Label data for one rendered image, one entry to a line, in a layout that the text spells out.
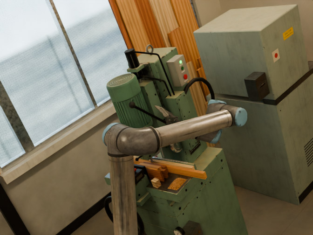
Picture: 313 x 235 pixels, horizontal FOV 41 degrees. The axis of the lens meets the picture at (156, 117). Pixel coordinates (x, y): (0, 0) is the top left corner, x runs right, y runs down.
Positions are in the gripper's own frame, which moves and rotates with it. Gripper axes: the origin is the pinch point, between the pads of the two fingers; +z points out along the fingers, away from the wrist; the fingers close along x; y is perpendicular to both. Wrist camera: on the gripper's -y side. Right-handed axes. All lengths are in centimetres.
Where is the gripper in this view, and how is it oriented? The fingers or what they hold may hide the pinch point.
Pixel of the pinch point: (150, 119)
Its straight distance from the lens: 221.3
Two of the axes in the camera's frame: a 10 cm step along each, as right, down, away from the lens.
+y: 0.0, -2.1, -9.8
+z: -9.7, -2.5, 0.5
